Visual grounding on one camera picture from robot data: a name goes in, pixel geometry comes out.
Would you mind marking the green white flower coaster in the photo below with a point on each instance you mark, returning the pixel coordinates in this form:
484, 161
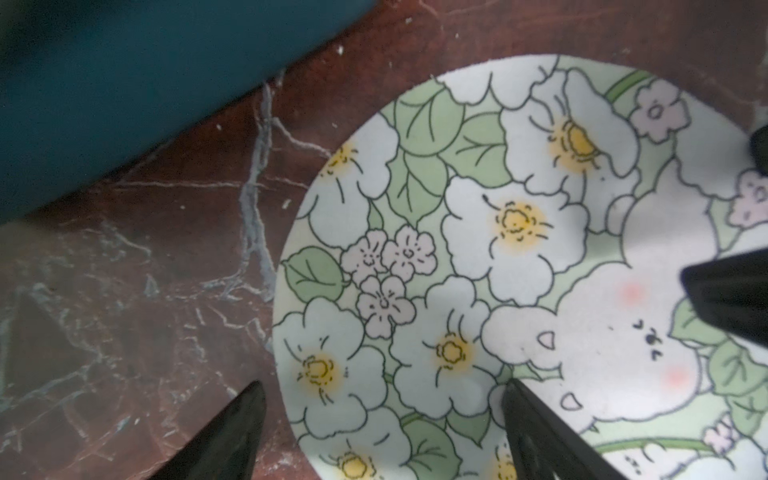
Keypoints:
524, 218

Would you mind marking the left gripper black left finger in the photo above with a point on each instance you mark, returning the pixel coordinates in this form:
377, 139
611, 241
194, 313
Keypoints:
226, 448

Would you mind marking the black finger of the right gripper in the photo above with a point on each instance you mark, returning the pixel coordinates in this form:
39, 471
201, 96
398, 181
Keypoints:
731, 294

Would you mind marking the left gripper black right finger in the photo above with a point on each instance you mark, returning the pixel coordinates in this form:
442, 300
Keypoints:
542, 445

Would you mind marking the teal plastic storage box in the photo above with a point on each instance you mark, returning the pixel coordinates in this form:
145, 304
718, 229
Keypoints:
87, 86

